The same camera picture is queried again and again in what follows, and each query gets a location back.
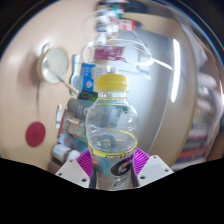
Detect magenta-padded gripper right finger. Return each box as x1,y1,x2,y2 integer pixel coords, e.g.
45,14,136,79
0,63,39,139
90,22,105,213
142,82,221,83
131,148,175,188

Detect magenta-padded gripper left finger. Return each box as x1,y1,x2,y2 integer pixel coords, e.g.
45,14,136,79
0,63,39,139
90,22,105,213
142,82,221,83
54,149,98,189

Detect clear bottle with yellow cap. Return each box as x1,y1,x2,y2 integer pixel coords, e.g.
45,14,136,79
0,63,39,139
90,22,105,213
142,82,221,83
85,73,139,191

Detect flat round red coaster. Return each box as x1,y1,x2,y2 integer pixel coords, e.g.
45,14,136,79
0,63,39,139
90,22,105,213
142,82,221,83
25,121,47,148

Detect wooden spoon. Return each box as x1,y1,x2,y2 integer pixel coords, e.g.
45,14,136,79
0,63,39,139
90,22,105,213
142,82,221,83
49,66,79,96

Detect blue and white box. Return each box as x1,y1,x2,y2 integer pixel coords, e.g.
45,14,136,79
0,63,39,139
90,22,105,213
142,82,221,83
79,63,118,93

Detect under-shelf light bar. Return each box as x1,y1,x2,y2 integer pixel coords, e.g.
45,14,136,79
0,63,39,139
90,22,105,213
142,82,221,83
170,38,182,103

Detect magenta pouch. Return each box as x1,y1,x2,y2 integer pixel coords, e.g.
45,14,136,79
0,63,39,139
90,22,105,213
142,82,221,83
93,45,126,63

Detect red and white canister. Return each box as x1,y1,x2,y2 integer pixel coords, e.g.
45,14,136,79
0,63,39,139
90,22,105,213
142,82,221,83
109,18,143,33

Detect white cable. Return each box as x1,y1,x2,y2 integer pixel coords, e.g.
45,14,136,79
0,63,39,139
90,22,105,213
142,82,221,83
83,38,174,71

